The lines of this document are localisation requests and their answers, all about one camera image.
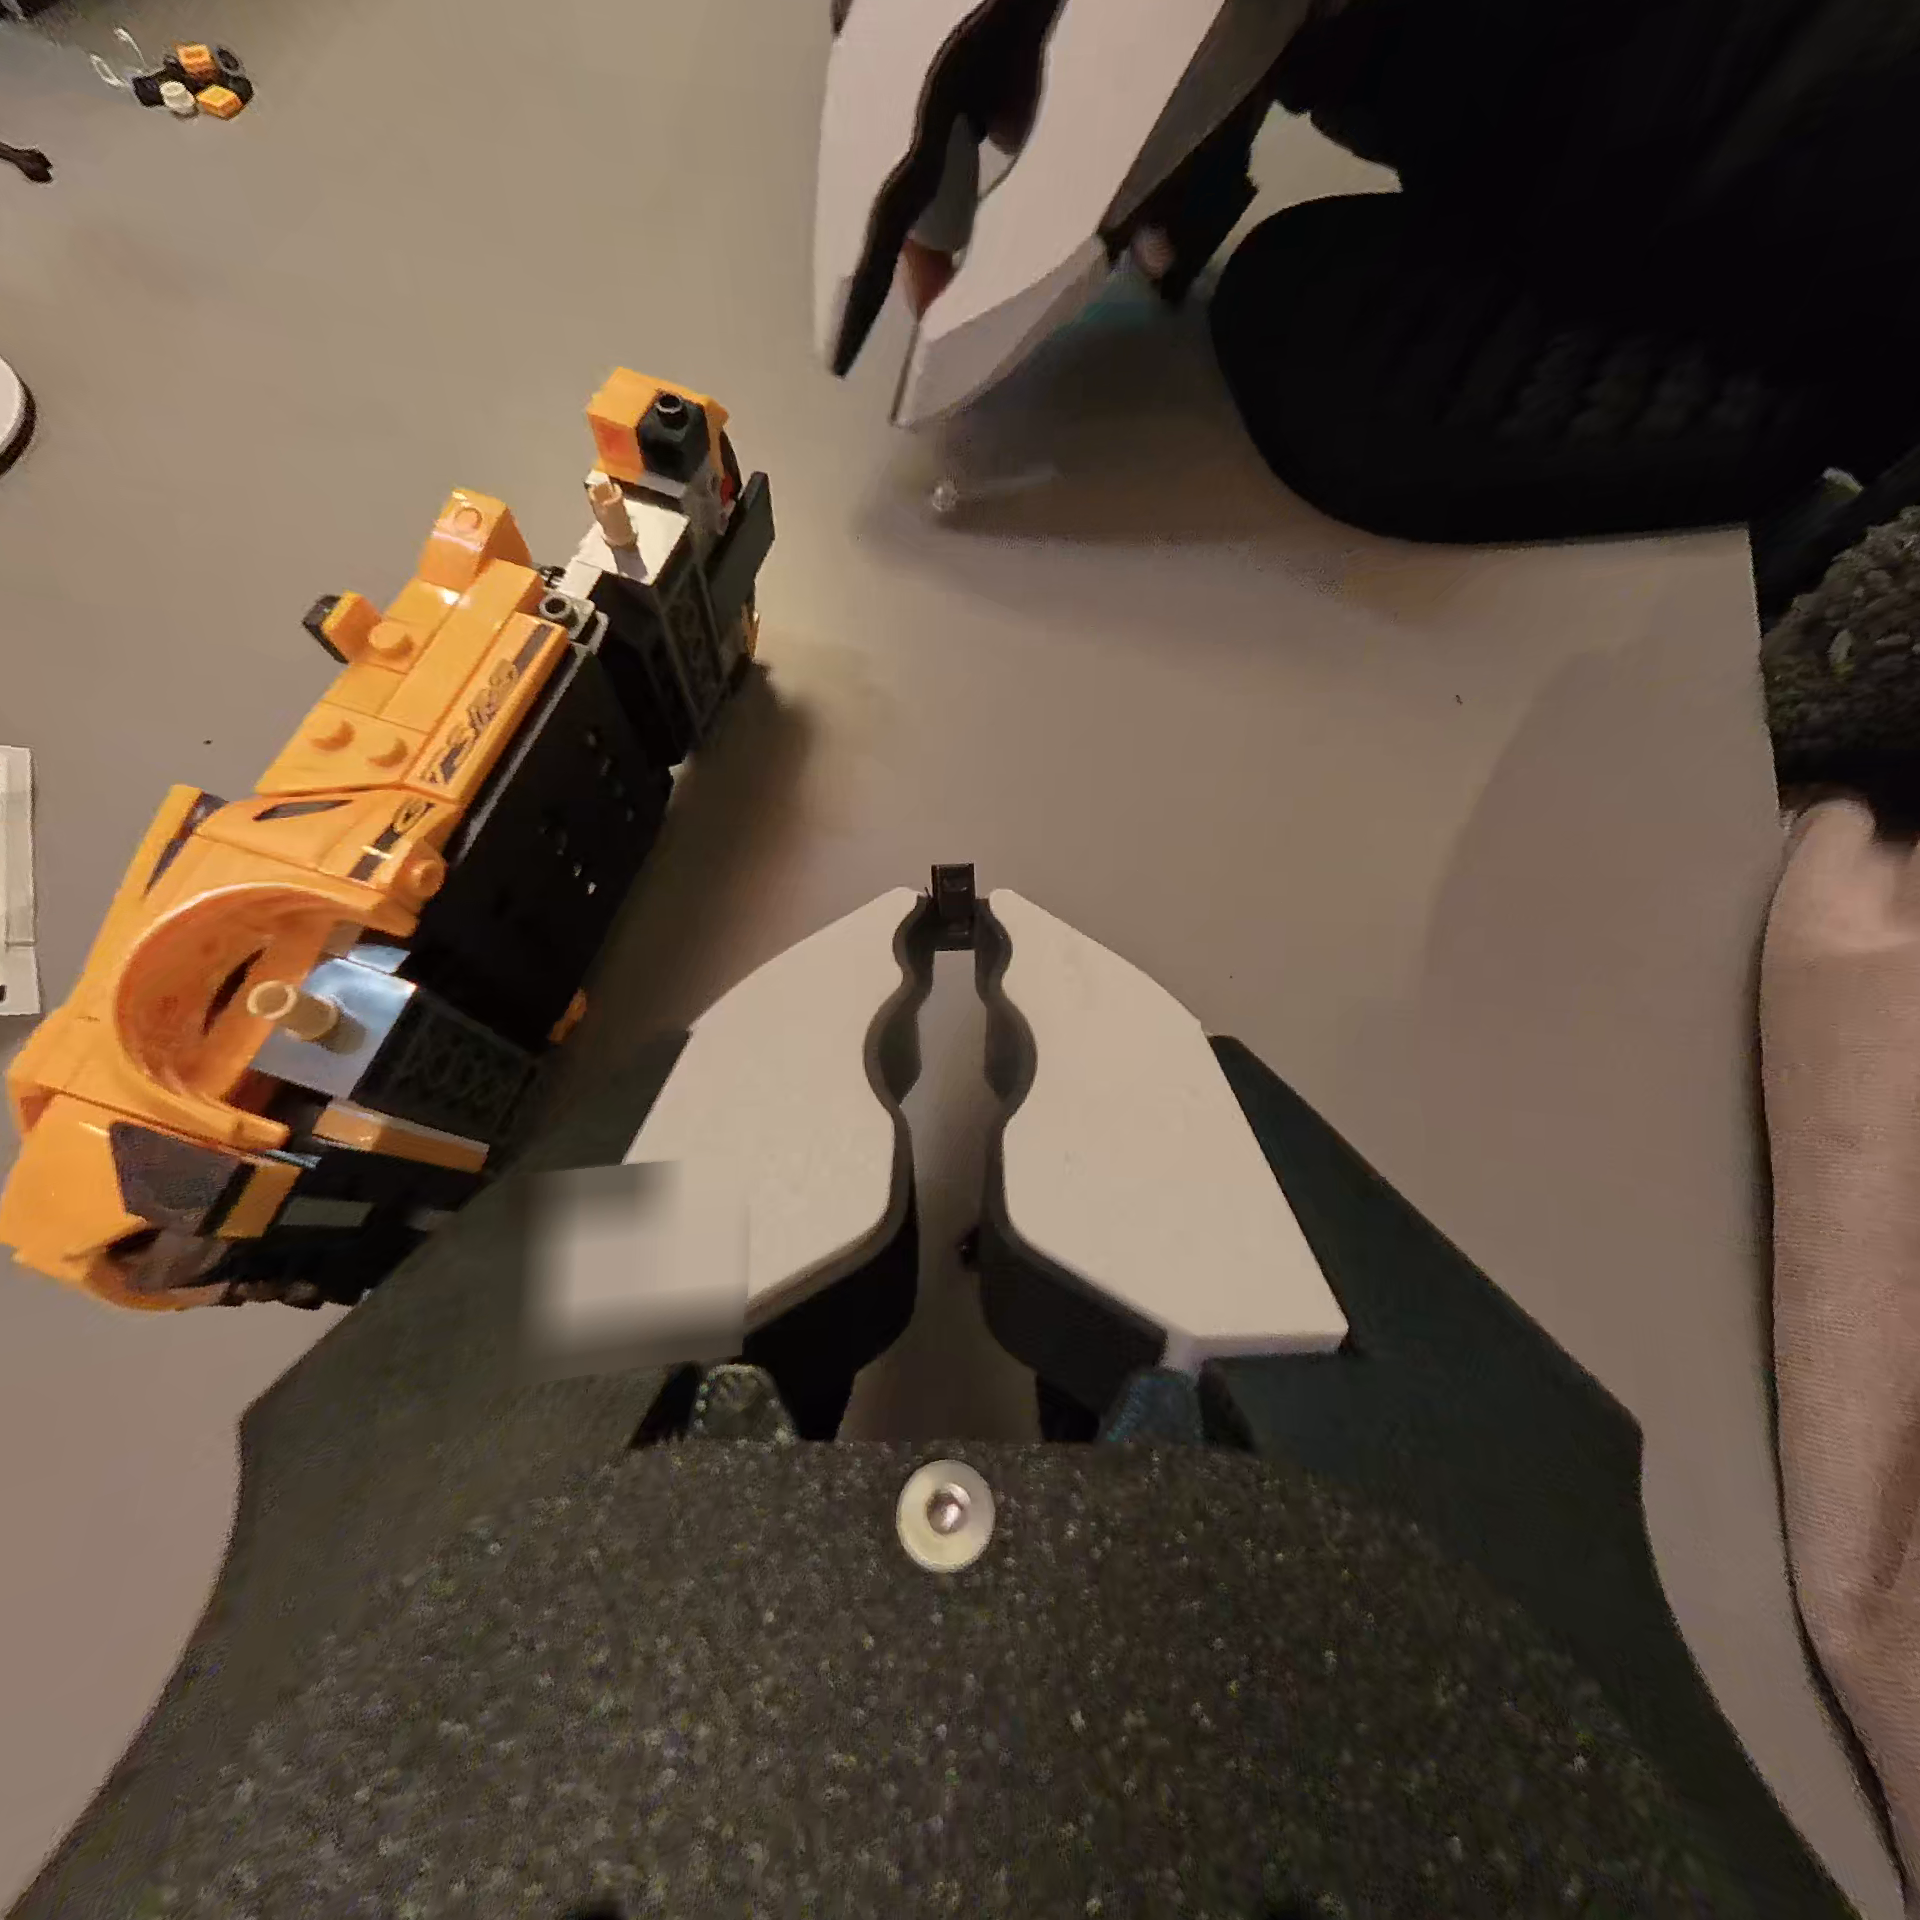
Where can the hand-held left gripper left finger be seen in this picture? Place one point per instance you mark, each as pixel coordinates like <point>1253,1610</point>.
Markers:
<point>780,1050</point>

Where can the pile of small lego pieces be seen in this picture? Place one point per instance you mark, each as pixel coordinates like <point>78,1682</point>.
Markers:
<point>187,83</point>

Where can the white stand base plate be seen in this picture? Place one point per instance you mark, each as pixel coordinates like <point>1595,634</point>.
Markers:
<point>11,415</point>

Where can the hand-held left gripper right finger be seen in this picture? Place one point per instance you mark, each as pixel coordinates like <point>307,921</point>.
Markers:
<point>1125,1140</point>

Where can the beige hoodie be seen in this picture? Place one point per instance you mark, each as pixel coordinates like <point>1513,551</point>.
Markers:
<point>1852,1274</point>

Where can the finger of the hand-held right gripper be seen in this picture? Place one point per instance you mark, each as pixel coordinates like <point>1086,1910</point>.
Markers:
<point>1049,255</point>
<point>870,137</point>

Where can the small black lego piece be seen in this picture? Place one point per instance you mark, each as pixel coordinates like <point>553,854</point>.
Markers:
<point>953,901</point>

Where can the small clear lego stud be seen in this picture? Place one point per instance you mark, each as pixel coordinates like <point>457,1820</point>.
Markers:
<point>948,495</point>

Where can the black lego wrench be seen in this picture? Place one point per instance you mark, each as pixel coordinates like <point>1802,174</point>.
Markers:
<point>28,163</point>

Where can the yellow lego car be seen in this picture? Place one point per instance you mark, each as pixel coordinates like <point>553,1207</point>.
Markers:
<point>375,840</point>

